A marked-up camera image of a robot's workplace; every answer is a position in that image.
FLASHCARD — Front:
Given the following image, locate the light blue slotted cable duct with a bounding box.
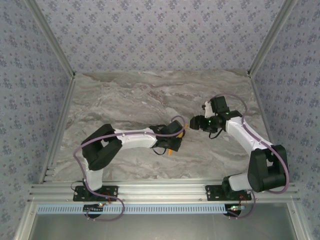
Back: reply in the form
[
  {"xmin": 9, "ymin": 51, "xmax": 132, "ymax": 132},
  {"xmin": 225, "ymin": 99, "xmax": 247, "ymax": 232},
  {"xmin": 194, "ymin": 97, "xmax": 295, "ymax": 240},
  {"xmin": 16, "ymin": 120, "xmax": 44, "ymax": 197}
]
[{"xmin": 36, "ymin": 203, "xmax": 228, "ymax": 216}]

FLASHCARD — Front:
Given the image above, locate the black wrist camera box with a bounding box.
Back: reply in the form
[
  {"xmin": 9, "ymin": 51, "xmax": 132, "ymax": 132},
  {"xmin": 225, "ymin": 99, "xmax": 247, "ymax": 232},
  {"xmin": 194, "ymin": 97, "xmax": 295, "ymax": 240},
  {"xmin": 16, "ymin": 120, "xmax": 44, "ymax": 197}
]
[
  {"xmin": 202, "ymin": 96, "xmax": 231, "ymax": 119},
  {"xmin": 163, "ymin": 119, "xmax": 183, "ymax": 138}
]

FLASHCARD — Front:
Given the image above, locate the aluminium frame post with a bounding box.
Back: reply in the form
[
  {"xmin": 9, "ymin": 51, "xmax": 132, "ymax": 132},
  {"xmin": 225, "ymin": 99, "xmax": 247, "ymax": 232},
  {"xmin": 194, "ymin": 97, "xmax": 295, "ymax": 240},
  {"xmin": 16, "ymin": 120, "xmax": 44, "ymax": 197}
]
[
  {"xmin": 246, "ymin": 0, "xmax": 298, "ymax": 76},
  {"xmin": 26, "ymin": 0, "xmax": 76, "ymax": 78}
]

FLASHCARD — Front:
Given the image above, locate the small black circuit board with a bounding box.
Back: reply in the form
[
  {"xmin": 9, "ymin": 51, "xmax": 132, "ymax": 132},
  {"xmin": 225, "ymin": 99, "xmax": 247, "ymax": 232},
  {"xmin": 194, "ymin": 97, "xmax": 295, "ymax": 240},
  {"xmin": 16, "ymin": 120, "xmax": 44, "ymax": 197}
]
[
  {"xmin": 225, "ymin": 203, "xmax": 245, "ymax": 216},
  {"xmin": 83, "ymin": 203, "xmax": 105, "ymax": 215}
]

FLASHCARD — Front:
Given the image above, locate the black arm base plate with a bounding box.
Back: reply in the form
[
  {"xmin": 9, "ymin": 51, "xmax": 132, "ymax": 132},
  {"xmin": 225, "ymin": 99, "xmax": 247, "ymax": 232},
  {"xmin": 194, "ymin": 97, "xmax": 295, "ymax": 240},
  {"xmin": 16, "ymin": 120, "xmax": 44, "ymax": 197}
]
[
  {"xmin": 71, "ymin": 185, "xmax": 120, "ymax": 202},
  {"xmin": 204, "ymin": 184, "xmax": 252, "ymax": 202}
]

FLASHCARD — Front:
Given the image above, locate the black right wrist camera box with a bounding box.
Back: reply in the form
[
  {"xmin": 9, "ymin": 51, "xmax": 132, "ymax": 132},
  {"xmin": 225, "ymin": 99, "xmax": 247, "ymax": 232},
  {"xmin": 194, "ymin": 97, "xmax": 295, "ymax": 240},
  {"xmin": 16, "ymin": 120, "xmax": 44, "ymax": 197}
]
[{"xmin": 202, "ymin": 96, "xmax": 231, "ymax": 119}]

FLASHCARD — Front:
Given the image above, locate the aluminium frame rail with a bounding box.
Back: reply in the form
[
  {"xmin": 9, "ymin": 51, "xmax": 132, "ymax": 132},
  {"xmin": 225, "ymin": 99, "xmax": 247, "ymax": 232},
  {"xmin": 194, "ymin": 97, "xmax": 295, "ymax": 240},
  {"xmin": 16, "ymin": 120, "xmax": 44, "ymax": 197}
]
[
  {"xmin": 286, "ymin": 199, "xmax": 310, "ymax": 240},
  {"xmin": 38, "ymin": 74, "xmax": 76, "ymax": 185},
  {"xmin": 13, "ymin": 199, "xmax": 39, "ymax": 240}
]

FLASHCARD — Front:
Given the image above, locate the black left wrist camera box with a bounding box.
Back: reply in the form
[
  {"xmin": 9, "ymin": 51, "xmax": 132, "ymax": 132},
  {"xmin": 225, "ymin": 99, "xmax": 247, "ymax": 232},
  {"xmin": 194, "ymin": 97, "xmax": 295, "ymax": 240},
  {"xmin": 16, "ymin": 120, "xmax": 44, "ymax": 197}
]
[{"xmin": 163, "ymin": 119, "xmax": 183, "ymax": 138}]

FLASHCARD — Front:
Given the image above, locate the wide aluminium frame beam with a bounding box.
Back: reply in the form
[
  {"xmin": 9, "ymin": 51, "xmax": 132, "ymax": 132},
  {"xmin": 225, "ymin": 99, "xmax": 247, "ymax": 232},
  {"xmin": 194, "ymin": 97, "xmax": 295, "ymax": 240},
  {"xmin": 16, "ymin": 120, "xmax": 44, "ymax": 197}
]
[{"xmin": 28, "ymin": 183, "xmax": 301, "ymax": 203}]

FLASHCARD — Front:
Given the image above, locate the purple cable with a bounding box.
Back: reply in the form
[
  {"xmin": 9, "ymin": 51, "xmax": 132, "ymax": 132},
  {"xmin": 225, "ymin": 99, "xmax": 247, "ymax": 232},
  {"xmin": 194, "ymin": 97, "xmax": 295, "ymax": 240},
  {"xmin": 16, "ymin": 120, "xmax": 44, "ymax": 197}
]
[
  {"xmin": 72, "ymin": 115, "xmax": 185, "ymax": 222},
  {"xmin": 213, "ymin": 93, "xmax": 291, "ymax": 220}
]

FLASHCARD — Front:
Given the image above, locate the thin black cable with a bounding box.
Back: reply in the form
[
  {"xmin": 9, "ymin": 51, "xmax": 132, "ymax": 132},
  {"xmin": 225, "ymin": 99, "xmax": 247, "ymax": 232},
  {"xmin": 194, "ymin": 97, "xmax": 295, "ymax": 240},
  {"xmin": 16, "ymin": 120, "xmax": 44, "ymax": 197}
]
[
  {"xmin": 151, "ymin": 146, "xmax": 169, "ymax": 156},
  {"xmin": 208, "ymin": 130, "xmax": 224, "ymax": 140}
]

